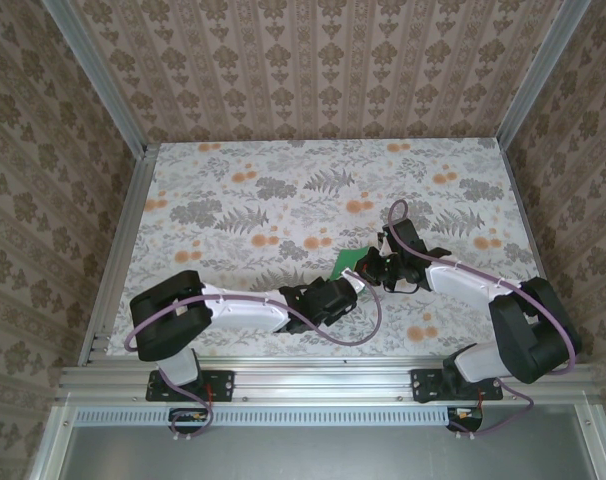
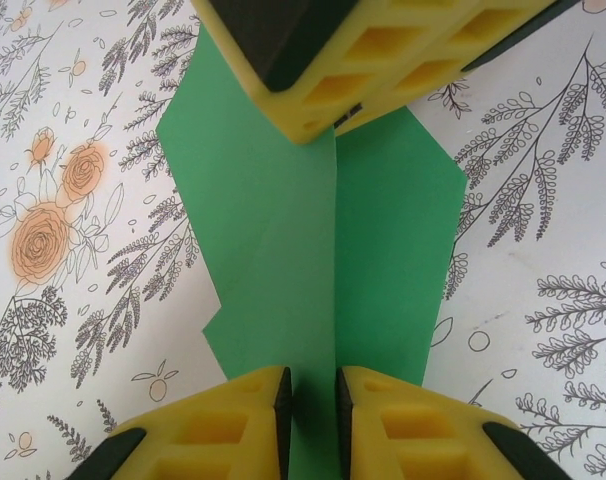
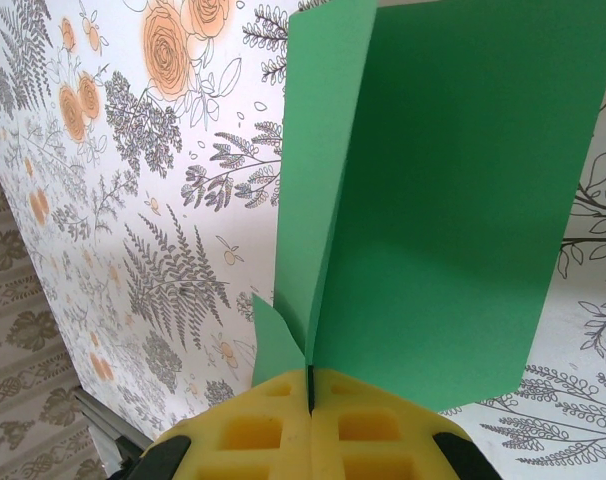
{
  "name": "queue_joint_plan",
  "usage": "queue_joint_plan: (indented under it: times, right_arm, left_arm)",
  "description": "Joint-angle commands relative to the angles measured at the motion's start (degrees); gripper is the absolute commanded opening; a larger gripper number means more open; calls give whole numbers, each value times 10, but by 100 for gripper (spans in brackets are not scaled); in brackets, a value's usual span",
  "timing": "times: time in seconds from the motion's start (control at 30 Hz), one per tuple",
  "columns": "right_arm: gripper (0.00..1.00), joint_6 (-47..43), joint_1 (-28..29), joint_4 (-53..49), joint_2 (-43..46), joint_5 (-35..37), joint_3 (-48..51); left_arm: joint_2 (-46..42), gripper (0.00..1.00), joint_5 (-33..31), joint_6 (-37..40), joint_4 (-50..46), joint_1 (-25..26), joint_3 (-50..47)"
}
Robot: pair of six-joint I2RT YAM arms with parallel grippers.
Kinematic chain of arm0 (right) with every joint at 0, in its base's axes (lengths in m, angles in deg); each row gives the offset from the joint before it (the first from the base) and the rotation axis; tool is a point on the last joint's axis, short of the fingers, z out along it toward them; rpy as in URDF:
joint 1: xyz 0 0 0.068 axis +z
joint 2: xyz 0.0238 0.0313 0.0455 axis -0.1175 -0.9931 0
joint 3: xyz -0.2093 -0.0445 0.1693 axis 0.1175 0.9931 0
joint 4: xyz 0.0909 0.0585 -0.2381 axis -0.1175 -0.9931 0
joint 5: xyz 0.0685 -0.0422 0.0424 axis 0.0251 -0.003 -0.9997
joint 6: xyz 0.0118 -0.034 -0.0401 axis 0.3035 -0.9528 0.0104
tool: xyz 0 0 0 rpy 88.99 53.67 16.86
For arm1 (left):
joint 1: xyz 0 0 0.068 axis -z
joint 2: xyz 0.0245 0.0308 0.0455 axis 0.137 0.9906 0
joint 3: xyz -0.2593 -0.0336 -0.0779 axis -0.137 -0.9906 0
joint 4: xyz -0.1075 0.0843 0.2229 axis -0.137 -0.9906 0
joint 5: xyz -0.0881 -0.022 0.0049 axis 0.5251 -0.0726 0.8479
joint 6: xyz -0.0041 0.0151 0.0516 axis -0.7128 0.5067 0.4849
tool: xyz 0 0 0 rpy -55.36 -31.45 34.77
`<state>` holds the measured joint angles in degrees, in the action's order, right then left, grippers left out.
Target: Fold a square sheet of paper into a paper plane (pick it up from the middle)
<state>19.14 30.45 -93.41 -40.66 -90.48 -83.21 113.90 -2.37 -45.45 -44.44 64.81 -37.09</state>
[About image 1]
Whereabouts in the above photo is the green square paper sheet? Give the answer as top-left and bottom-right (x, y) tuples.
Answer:
(330, 247), (375, 297)

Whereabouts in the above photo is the floral patterned table cover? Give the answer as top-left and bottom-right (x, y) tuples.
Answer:
(105, 139), (567, 359)

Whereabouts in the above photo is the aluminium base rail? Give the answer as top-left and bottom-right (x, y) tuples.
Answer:
(57, 363), (602, 404)

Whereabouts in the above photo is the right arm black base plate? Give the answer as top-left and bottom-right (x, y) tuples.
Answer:
(410, 368), (504, 404)

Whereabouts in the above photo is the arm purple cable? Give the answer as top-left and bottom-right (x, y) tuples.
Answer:
(125, 269), (383, 444)
(386, 199), (583, 442)

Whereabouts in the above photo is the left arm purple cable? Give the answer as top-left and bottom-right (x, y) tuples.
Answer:
(125, 269), (383, 444)

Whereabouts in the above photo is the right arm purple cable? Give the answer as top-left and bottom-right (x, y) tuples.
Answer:
(386, 199), (583, 442)

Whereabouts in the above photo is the grey sheet metal panel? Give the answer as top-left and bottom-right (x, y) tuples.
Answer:
(30, 404), (606, 480)

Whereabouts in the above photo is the slotted grey cable duct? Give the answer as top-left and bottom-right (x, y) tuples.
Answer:
(75, 405), (592, 428)

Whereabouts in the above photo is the aluminium table side rail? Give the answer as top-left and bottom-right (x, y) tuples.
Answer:
(77, 143), (160, 367)
(497, 142), (575, 364)

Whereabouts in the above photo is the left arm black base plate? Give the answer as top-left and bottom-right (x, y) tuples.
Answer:
(146, 368), (235, 403)

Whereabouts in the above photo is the aluminium frame post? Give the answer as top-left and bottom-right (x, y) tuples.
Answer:
(45, 0), (150, 157)
(496, 0), (584, 147)

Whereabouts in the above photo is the black cable bracket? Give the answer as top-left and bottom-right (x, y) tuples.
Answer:
(446, 407), (484, 434)
(168, 407), (215, 435)

